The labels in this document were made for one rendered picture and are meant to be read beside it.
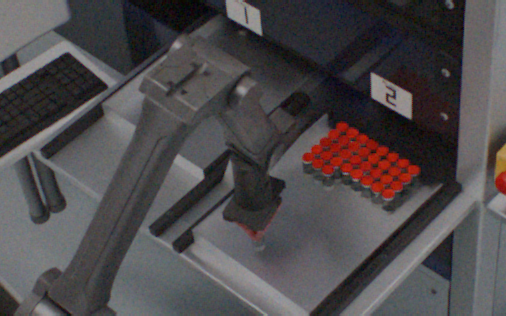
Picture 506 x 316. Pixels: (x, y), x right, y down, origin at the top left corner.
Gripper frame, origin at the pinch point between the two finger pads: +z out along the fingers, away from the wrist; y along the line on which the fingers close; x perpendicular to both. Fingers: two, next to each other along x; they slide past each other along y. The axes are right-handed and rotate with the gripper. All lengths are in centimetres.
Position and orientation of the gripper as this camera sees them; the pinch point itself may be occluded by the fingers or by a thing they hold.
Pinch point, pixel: (258, 232)
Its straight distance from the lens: 204.0
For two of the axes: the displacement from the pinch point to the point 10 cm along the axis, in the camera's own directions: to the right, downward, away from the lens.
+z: 0.8, 6.4, 7.6
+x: -8.8, -3.1, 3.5
